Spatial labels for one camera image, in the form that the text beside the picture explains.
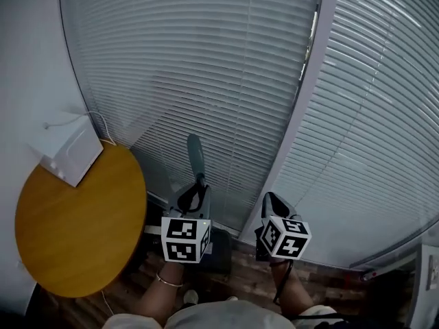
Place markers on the person's white shirt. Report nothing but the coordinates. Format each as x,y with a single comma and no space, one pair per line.
223,317

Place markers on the person's right forearm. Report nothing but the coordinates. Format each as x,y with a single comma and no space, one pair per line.
296,290

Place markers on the person's left forearm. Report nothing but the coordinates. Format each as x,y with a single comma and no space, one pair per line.
161,296

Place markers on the round wooden table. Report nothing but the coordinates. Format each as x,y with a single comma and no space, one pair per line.
79,225

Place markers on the red and white bottle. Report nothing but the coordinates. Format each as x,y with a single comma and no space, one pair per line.
368,276

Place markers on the grey window blinds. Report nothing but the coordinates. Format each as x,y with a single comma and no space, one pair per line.
377,132
188,81

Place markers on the white microwave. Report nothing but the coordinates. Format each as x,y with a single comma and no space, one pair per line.
75,156

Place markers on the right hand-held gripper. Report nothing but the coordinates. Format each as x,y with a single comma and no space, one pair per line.
284,242

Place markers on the black table base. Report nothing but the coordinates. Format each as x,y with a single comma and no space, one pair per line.
151,249

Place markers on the white desk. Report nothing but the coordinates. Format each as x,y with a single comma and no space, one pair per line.
423,303

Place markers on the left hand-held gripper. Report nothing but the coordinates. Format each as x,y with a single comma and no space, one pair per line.
180,238

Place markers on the person's white right shoe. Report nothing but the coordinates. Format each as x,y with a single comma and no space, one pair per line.
232,299

